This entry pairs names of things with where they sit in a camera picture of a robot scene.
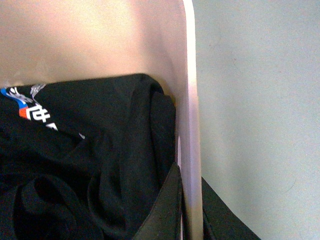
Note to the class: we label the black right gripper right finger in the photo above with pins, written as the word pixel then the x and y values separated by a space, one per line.
pixel 219 222

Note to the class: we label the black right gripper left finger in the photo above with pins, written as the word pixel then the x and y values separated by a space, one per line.
pixel 164 221

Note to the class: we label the beige plastic laundry hamper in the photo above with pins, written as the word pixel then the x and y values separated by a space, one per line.
pixel 47 41

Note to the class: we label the black printed garment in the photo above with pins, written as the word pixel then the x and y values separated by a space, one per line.
pixel 83 160

